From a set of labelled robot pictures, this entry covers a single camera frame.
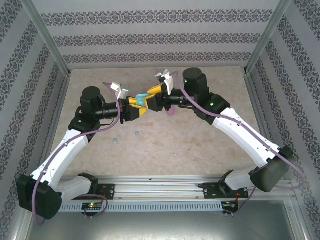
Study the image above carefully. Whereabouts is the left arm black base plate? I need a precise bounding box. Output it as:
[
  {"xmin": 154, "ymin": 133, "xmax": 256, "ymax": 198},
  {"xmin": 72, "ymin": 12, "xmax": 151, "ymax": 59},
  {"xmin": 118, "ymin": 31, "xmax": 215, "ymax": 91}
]
[{"xmin": 69, "ymin": 183, "xmax": 116, "ymax": 201}]

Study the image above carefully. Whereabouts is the blue earbud charging case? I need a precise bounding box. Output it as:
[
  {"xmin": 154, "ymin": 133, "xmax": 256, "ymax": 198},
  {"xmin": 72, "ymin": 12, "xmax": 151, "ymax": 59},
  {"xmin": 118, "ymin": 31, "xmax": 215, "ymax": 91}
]
[{"xmin": 135, "ymin": 93, "xmax": 150, "ymax": 108}]

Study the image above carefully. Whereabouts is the aluminium mounting rail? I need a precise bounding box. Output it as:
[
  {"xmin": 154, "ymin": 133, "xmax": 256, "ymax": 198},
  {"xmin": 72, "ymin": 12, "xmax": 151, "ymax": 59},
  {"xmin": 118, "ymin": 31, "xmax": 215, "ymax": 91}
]
[{"xmin": 24, "ymin": 174, "xmax": 295, "ymax": 201}]

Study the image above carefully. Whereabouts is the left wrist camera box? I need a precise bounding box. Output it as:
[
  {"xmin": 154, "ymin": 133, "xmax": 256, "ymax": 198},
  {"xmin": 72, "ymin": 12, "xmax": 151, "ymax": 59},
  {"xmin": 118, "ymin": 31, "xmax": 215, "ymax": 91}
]
[{"xmin": 109, "ymin": 81, "xmax": 130, "ymax": 101}]

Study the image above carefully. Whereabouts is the aluminium side rail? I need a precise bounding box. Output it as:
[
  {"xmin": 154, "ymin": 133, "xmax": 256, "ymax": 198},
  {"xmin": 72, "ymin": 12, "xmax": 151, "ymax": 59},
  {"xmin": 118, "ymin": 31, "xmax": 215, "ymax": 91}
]
[
  {"xmin": 244, "ymin": 73, "xmax": 286, "ymax": 181},
  {"xmin": 34, "ymin": 73, "xmax": 72, "ymax": 182}
]

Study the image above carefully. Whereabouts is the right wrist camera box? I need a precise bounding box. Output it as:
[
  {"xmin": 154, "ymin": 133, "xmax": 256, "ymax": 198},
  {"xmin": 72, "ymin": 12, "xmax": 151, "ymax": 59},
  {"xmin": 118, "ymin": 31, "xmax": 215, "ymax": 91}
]
[{"xmin": 154, "ymin": 69, "xmax": 175, "ymax": 95}]

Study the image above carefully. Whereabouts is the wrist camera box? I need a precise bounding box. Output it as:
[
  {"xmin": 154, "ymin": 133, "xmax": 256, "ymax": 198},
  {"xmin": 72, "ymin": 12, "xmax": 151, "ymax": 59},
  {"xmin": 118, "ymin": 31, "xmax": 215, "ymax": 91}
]
[
  {"xmin": 109, "ymin": 81, "xmax": 130, "ymax": 101},
  {"xmin": 154, "ymin": 69, "xmax": 175, "ymax": 95}
]

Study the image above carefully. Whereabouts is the grey sheet metal panel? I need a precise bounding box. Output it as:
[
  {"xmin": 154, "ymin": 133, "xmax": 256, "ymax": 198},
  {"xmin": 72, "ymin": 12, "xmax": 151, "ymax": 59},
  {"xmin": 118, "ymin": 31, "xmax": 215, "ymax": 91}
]
[{"xmin": 14, "ymin": 198, "xmax": 308, "ymax": 240}]

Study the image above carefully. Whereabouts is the white slotted cable duct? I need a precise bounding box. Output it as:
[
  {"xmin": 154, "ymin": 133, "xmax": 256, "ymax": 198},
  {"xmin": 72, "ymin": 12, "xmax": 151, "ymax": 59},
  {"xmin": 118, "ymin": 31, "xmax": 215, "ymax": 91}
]
[{"xmin": 33, "ymin": 201, "xmax": 223, "ymax": 213}]

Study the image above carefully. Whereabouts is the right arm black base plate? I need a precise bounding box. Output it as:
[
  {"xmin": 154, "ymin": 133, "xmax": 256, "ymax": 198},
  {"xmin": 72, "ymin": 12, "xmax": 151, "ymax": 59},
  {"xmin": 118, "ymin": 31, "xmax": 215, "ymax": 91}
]
[{"xmin": 202, "ymin": 182, "xmax": 250, "ymax": 200}]

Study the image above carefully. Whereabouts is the aluminium frame post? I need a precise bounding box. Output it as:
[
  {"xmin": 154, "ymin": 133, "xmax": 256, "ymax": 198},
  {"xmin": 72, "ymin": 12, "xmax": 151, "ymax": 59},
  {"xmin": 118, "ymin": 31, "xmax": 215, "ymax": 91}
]
[
  {"xmin": 21, "ymin": 0, "xmax": 72, "ymax": 76},
  {"xmin": 243, "ymin": 0, "xmax": 292, "ymax": 75}
]

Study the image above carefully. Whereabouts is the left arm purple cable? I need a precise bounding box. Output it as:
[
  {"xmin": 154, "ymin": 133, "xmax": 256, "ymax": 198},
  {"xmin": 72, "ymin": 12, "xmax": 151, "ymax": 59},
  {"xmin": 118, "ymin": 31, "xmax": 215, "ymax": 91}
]
[{"xmin": 33, "ymin": 82, "xmax": 122, "ymax": 227}]

